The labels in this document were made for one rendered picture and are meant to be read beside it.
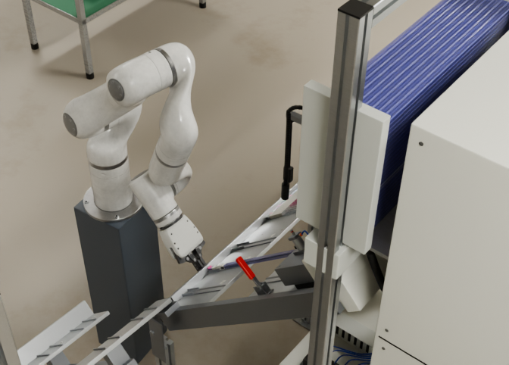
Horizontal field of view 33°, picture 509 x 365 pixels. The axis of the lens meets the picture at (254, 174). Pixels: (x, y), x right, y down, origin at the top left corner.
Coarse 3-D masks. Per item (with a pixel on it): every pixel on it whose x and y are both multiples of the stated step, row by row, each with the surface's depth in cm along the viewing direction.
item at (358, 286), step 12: (360, 264) 179; (384, 264) 183; (312, 276) 181; (348, 276) 177; (360, 276) 179; (372, 276) 181; (384, 276) 183; (348, 288) 176; (360, 288) 178; (372, 288) 180; (348, 300) 177; (360, 300) 177
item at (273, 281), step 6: (270, 276) 210; (276, 276) 206; (270, 282) 206; (276, 282) 203; (282, 282) 201; (270, 288) 202; (276, 288) 200; (282, 288) 198; (288, 288) 195; (294, 288) 193; (252, 294) 206
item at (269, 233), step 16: (272, 224) 252; (288, 224) 243; (256, 240) 247; (272, 240) 237; (256, 256) 233; (208, 272) 244; (224, 272) 236; (240, 272) 228; (192, 288) 237; (208, 288) 231; (224, 288) 224
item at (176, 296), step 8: (296, 184) 270; (280, 200) 265; (272, 208) 262; (264, 216) 260; (256, 224) 258; (248, 232) 256; (240, 240) 253; (224, 248) 250; (216, 256) 247; (224, 256) 249; (208, 264) 245; (216, 264) 247; (200, 272) 243; (192, 280) 241; (200, 280) 243; (184, 288) 239; (176, 296) 237
